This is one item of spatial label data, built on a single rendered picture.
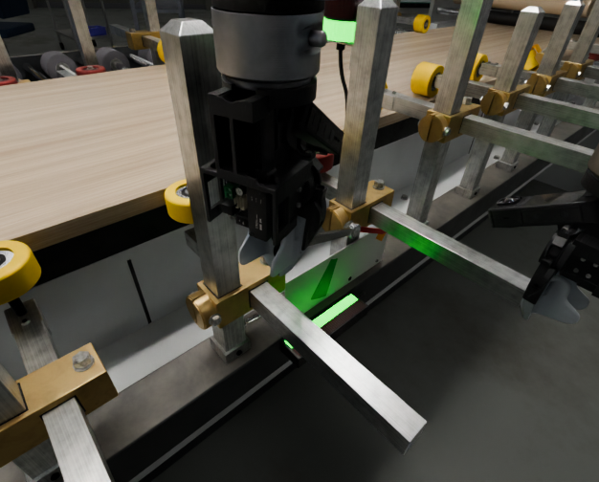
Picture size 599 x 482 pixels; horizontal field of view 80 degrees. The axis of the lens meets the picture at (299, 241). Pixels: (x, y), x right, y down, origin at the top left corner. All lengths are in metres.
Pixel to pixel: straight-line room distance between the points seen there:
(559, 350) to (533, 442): 0.45
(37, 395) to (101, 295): 0.25
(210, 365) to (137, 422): 0.12
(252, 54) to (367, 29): 0.27
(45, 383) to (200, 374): 0.20
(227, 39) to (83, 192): 0.41
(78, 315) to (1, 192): 0.21
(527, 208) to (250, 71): 0.35
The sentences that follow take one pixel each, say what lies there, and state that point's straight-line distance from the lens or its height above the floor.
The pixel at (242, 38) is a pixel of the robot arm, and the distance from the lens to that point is 0.26.
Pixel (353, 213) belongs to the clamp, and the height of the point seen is 0.87.
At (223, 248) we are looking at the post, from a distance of 0.43.
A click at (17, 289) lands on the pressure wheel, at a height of 0.88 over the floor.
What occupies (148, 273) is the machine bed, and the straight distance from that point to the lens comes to 0.69.
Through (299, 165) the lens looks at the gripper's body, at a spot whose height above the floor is 1.05.
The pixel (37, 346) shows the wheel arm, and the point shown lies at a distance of 0.53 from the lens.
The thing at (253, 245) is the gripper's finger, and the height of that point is 0.95.
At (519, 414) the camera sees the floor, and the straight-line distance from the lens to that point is 1.54.
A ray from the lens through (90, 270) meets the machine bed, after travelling 0.65.
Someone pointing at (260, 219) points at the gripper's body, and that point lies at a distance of 0.29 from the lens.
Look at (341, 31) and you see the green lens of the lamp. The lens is 0.52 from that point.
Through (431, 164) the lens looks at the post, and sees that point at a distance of 0.78.
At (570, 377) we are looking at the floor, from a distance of 1.74.
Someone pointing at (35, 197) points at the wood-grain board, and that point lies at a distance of 0.64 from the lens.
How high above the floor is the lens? 1.18
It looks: 38 degrees down
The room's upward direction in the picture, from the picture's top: 3 degrees clockwise
